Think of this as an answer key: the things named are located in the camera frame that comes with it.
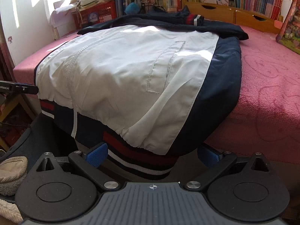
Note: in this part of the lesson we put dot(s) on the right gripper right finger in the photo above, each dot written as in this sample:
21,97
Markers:
217,163

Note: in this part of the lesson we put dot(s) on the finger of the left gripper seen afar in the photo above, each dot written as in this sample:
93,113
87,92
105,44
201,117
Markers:
18,88

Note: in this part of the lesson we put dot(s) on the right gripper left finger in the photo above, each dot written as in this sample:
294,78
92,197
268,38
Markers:
85,166

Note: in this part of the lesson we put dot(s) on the white navy zip jacket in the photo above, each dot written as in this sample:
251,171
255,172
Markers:
152,86

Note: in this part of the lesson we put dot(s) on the pink desk mat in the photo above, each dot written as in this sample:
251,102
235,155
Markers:
266,117

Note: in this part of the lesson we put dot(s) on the beige knitted slipper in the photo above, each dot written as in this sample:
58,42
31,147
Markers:
13,172

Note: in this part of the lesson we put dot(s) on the red plastic crate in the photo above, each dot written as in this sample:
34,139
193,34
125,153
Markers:
95,14

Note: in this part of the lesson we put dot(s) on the pink triangular toy house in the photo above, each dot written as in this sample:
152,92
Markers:
288,35

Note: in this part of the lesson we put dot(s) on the large blue plush toy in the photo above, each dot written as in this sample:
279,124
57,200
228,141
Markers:
132,9

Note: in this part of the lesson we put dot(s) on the wooden drawer shelf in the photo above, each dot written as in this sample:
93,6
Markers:
234,15

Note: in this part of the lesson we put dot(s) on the miniature black bicycle model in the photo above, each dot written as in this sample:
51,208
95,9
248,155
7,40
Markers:
146,7

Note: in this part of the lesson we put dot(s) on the white papers by wall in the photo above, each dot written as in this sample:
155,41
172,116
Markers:
61,19

